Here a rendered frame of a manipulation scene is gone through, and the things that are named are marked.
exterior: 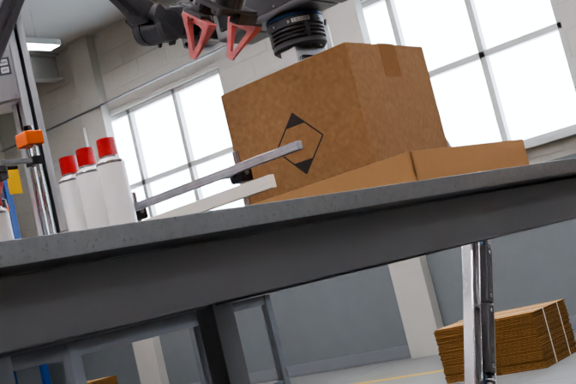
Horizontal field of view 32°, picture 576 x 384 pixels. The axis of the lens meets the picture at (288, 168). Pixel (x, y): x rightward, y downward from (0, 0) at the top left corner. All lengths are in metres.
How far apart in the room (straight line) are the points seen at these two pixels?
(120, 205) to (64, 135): 9.01
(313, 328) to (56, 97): 3.96
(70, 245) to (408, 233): 0.48
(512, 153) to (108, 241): 0.70
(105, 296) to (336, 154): 0.88
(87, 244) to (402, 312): 7.23
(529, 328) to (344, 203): 4.80
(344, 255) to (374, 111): 0.63
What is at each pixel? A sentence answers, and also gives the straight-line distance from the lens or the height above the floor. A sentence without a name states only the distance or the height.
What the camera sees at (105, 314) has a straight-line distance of 0.87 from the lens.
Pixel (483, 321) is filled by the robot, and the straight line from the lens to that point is 2.53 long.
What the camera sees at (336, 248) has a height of 0.78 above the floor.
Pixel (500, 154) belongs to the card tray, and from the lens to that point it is 1.35.
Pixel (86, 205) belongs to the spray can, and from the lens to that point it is 1.86.
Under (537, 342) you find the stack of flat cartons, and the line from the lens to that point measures 5.80.
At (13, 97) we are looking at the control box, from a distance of 2.30.
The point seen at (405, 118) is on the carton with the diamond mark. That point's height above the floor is 0.98.
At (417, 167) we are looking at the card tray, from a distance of 1.20.
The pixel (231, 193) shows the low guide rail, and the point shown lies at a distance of 1.53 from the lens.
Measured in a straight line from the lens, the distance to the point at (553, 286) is 7.46.
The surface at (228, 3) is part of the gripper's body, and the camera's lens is 1.73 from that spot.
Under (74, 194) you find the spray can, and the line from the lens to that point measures 1.91.
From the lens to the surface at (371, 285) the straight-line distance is 8.24.
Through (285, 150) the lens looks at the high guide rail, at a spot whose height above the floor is 0.95.
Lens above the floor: 0.74
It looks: 7 degrees up
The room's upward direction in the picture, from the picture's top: 14 degrees counter-clockwise
